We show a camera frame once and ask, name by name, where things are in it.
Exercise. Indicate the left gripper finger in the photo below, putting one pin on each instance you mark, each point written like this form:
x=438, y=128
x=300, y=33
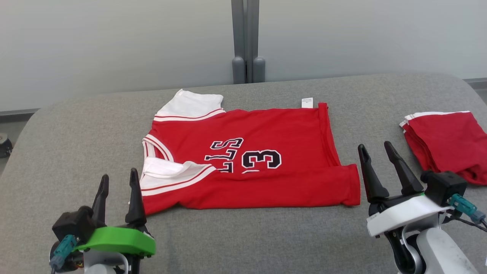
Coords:
x=101, y=201
x=135, y=209

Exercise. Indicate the folded red garment stack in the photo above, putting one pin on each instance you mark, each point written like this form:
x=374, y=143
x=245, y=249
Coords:
x=445, y=144

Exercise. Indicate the grey partition post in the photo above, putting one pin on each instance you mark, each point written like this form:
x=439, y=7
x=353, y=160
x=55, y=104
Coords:
x=254, y=38
x=238, y=38

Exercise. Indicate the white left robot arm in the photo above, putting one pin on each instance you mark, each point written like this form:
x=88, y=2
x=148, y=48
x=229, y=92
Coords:
x=102, y=266

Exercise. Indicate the grey partition base rail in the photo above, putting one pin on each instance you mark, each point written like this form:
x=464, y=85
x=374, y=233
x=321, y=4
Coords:
x=19, y=115
x=475, y=83

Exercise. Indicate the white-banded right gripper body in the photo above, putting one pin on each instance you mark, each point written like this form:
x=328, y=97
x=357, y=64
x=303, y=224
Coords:
x=407, y=213

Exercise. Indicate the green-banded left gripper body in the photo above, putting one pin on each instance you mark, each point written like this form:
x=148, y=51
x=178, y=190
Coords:
x=118, y=239

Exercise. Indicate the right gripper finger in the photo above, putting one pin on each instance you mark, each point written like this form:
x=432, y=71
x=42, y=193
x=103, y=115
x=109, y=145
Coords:
x=373, y=186
x=407, y=182

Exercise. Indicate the red basketball jersey white sleeves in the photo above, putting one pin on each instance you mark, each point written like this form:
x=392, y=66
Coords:
x=266, y=129

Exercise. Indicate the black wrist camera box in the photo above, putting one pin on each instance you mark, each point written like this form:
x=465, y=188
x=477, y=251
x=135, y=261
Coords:
x=443, y=186
x=72, y=226

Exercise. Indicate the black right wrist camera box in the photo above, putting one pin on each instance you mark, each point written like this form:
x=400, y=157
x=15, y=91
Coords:
x=443, y=186

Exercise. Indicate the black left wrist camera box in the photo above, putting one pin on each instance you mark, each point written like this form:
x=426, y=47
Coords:
x=72, y=226

